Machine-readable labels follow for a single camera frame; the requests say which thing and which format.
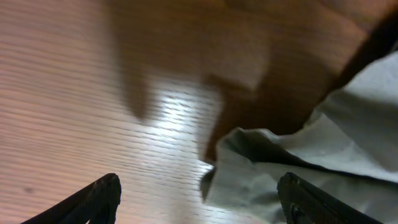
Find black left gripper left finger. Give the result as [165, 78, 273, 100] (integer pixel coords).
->
[22, 173, 121, 224]

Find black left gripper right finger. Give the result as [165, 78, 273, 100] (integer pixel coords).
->
[277, 172, 382, 224]

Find khaki grey shorts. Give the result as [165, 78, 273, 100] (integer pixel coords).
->
[200, 53, 397, 223]

